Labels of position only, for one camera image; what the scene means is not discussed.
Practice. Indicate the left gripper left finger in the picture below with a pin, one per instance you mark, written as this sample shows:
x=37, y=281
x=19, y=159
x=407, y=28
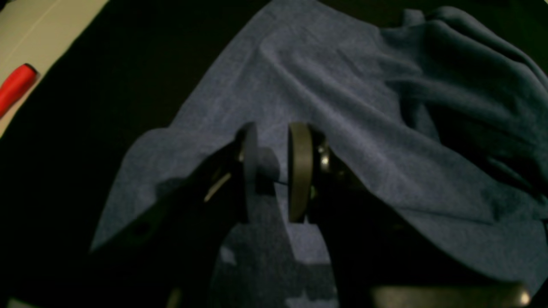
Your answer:
x=173, y=245

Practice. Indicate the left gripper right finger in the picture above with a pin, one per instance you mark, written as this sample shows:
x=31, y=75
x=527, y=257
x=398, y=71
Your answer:
x=379, y=259

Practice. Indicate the blue-grey t-shirt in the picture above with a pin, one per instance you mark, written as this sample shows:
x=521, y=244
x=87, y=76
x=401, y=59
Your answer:
x=440, y=118

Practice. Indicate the black table cloth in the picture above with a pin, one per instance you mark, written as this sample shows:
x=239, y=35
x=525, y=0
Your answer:
x=129, y=72

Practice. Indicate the orange clamp far left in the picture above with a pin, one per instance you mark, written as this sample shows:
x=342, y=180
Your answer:
x=16, y=85

